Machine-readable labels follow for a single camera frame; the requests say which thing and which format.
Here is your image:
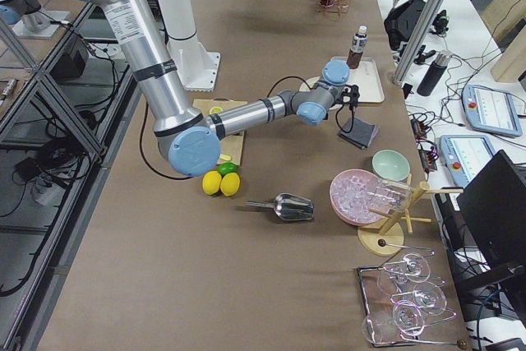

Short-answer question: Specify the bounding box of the wooden glass tree stand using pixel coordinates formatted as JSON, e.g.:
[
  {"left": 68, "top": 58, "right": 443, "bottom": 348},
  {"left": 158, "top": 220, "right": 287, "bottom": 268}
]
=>
[{"left": 358, "top": 177, "right": 464, "bottom": 256}]

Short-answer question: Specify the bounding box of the black thermos bottle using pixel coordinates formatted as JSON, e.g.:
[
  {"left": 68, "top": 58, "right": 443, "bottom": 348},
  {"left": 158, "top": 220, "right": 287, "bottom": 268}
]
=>
[{"left": 417, "top": 50, "right": 453, "bottom": 96}]

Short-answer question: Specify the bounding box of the aluminium frame post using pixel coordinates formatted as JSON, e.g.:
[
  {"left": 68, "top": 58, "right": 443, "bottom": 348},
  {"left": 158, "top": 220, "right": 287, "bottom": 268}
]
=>
[{"left": 392, "top": 0, "right": 444, "bottom": 85}]

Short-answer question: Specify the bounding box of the green lime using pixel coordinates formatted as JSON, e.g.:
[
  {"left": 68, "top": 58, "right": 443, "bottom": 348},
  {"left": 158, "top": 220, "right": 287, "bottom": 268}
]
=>
[{"left": 217, "top": 162, "right": 238, "bottom": 177}]

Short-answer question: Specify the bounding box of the green bowl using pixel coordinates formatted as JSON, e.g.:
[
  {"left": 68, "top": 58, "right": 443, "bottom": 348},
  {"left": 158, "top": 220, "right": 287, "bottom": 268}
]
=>
[{"left": 371, "top": 150, "right": 410, "bottom": 182}]

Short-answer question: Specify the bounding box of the cream rabbit tray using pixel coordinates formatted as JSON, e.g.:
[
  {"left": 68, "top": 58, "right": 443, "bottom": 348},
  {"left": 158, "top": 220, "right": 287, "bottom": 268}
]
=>
[{"left": 347, "top": 56, "right": 385, "bottom": 105}]

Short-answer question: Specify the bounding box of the black equipment case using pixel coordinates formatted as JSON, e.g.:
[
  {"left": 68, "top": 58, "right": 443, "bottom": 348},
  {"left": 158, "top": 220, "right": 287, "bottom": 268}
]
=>
[{"left": 384, "top": 0, "right": 426, "bottom": 50}]

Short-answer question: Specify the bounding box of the wine glass middle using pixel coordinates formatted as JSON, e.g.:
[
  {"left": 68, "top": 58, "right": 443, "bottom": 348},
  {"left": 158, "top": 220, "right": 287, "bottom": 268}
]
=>
[{"left": 390, "top": 282, "right": 447, "bottom": 316}]

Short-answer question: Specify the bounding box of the metal scoop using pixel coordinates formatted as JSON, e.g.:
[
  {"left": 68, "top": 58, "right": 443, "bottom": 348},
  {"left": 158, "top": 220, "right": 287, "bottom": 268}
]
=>
[{"left": 245, "top": 193, "right": 314, "bottom": 222}]

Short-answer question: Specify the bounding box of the wooden cutting board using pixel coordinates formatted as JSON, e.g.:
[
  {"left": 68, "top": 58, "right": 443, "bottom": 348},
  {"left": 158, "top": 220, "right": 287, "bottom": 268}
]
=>
[{"left": 191, "top": 99, "right": 249, "bottom": 167}]

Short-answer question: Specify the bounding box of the black monitor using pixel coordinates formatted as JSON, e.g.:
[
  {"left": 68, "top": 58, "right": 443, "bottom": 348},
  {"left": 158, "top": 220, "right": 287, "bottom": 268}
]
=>
[{"left": 457, "top": 150, "right": 525, "bottom": 268}]

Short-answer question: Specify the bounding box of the grey folded cloth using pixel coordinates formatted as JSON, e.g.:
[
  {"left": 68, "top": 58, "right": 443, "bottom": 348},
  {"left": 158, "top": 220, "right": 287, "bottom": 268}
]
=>
[{"left": 338, "top": 118, "right": 379, "bottom": 150}]

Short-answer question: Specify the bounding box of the yellow lemon far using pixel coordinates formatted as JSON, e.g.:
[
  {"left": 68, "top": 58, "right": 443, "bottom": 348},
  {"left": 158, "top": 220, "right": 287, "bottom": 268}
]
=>
[{"left": 220, "top": 173, "right": 241, "bottom": 196}]

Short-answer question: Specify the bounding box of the wine glass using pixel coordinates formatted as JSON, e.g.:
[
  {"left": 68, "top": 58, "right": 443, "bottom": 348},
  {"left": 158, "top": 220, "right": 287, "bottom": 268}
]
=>
[
  {"left": 383, "top": 253, "right": 431, "bottom": 283},
  {"left": 362, "top": 300, "right": 425, "bottom": 346},
  {"left": 390, "top": 282, "right": 447, "bottom": 316}
]

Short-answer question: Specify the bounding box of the pink bowl with ice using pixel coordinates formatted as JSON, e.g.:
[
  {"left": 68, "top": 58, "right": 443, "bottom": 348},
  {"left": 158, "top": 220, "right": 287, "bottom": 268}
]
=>
[{"left": 330, "top": 169, "right": 410, "bottom": 227}]

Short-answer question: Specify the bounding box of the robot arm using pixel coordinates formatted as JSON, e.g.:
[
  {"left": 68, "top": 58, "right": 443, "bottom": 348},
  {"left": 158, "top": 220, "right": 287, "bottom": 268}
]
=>
[{"left": 87, "top": 0, "right": 349, "bottom": 177}]

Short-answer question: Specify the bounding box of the yellow lemon near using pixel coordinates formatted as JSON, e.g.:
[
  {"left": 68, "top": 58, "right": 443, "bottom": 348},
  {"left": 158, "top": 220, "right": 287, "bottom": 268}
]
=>
[{"left": 201, "top": 170, "right": 222, "bottom": 196}]

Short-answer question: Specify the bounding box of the tea bottle on tray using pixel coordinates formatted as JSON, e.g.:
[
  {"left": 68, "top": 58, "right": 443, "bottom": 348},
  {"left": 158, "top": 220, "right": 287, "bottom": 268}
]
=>
[{"left": 346, "top": 25, "right": 367, "bottom": 70}]

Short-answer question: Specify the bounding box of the yellow lemon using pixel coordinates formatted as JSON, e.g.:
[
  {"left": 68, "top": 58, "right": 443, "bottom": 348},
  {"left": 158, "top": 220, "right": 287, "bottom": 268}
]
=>
[
  {"left": 220, "top": 173, "right": 241, "bottom": 196},
  {"left": 201, "top": 170, "right": 222, "bottom": 196}
]

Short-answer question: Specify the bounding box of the wine glass upper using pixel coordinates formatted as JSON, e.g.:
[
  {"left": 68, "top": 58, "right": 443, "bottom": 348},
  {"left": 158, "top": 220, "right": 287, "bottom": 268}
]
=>
[{"left": 383, "top": 253, "right": 431, "bottom": 283}]

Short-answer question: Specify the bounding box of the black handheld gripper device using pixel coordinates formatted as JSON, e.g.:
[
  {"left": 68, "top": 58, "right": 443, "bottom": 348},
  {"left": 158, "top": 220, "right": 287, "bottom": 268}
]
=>
[{"left": 430, "top": 10, "right": 449, "bottom": 37}]

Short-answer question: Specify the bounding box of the wine glass lower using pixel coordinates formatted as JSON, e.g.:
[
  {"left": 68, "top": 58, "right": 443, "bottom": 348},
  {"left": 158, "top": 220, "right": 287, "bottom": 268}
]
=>
[{"left": 362, "top": 300, "right": 425, "bottom": 346}]

